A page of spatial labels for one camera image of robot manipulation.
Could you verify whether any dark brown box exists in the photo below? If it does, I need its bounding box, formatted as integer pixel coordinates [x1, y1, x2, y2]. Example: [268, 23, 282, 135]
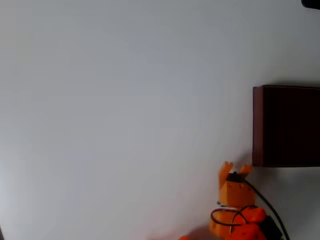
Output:
[251, 84, 320, 168]

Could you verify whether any thick black cable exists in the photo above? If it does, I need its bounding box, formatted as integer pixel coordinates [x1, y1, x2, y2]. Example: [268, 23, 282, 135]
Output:
[242, 177, 291, 240]

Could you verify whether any black object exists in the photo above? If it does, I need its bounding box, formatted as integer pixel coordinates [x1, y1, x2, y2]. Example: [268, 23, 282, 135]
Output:
[300, 0, 320, 10]

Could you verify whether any thin black looped cable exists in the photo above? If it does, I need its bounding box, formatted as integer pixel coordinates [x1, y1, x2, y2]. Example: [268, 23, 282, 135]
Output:
[210, 205, 258, 227]

